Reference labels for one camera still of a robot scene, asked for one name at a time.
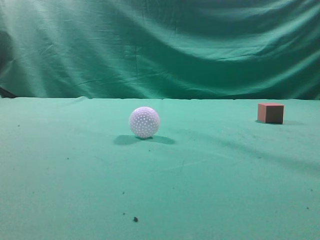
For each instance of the white dimpled ball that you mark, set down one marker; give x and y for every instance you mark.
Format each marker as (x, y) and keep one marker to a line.
(144, 122)

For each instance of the red cube block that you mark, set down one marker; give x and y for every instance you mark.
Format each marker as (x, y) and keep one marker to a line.
(270, 113)

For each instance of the green backdrop cloth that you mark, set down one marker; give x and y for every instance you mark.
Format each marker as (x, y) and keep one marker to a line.
(161, 49)

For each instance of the green table cloth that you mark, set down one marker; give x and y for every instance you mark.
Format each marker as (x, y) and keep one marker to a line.
(72, 169)

